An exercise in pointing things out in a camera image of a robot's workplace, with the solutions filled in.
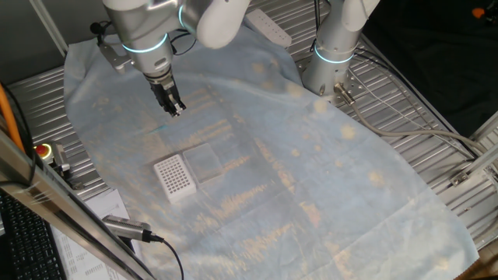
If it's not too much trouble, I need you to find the clear plastic box lid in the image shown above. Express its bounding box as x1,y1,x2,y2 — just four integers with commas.
182,142,225,185

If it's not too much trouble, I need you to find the printed paper sheet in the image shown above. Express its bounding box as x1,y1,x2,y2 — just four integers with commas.
50,188,132,280

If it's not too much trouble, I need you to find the small black clamp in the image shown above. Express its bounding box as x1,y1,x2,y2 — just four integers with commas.
58,165,85,191

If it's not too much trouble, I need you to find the aluminium frame bar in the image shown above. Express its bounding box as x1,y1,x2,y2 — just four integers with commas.
0,130,156,280

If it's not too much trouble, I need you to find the black keyboard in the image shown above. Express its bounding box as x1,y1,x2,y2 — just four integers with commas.
0,192,67,280

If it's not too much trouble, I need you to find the white pipette tip holder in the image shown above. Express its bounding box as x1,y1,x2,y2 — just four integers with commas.
153,153,198,205

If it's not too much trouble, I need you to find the orange cable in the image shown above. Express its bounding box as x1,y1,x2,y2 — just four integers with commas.
0,83,25,152

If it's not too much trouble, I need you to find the aluminium frame beam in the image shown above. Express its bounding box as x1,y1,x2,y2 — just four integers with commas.
450,110,498,187

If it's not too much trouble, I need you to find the grey aluminium frame post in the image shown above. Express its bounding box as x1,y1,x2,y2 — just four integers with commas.
29,0,69,58

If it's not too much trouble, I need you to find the white power strip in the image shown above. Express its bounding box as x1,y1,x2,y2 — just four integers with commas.
244,8,293,49

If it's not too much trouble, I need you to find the thick grey base cable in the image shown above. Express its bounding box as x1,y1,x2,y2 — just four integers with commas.
333,82,487,156

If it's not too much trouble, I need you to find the emergency stop button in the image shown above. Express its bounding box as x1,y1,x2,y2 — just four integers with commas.
33,142,72,174

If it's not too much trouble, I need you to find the light blue table cloth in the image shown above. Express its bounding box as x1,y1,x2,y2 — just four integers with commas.
63,25,480,280

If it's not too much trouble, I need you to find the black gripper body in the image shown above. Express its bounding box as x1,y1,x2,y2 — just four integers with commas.
144,66,181,110

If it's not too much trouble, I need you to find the black camera cable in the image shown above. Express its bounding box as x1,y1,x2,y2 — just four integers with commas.
149,233,185,280

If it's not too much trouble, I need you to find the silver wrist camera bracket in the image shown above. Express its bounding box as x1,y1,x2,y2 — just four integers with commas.
96,37,133,75

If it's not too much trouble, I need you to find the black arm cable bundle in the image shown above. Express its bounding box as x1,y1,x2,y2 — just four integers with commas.
169,29,198,56

